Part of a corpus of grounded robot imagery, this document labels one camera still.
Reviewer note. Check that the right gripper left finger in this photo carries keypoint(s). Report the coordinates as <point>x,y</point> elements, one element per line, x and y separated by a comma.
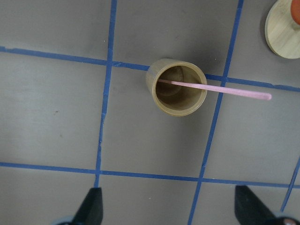
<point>91,210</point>

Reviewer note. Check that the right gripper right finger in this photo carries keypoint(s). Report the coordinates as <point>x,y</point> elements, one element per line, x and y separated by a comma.
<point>250,210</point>

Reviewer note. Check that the pink chopstick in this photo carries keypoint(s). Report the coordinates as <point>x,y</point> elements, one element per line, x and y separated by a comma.
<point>231,91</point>

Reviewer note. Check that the bamboo chopstick holder cup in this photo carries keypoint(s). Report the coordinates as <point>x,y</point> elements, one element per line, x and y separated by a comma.
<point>172,99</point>

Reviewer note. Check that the orange cup on stand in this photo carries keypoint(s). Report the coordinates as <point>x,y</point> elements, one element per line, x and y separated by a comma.
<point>295,11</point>

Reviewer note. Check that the wooden mug tree stand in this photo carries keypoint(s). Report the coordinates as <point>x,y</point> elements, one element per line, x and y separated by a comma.
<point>282,33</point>

